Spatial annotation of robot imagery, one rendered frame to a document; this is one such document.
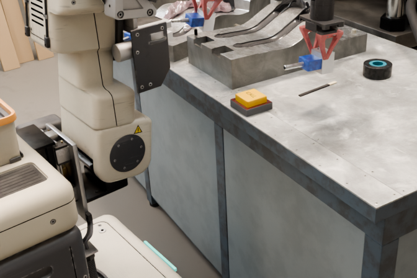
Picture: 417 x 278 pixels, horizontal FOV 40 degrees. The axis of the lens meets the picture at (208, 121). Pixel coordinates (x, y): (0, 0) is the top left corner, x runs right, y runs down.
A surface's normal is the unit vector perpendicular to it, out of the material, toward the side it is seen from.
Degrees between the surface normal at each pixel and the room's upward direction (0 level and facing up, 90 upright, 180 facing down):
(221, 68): 90
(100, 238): 0
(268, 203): 90
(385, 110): 0
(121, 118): 90
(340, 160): 0
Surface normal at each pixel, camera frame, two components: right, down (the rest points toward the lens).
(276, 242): -0.87, 0.27
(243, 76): 0.50, 0.37
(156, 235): -0.05, -0.89
